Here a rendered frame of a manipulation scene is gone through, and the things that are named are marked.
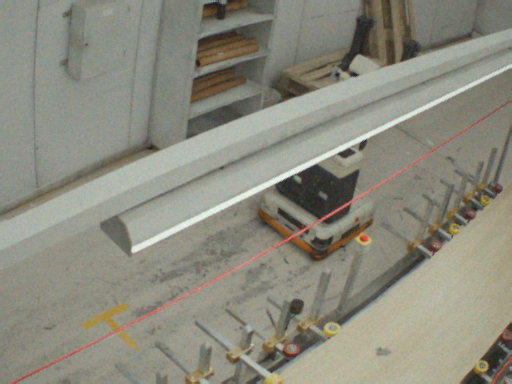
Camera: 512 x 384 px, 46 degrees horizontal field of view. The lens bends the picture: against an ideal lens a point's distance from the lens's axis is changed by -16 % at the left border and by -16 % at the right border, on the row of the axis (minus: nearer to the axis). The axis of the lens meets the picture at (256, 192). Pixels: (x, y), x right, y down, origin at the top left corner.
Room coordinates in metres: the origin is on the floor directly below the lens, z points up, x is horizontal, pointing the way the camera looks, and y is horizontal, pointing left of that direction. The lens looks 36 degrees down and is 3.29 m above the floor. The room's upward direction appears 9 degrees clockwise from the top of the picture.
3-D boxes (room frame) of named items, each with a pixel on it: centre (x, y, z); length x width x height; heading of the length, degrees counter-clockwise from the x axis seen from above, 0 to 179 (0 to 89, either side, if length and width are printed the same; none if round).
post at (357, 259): (2.61, -0.55, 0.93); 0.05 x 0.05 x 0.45; 50
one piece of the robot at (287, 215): (3.96, -0.29, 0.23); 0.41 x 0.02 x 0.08; 50
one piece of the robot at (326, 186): (4.15, -0.42, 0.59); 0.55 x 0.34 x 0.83; 50
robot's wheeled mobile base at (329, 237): (4.22, -0.48, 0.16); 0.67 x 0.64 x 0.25; 140
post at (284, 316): (2.22, -0.22, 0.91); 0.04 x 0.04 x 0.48; 50
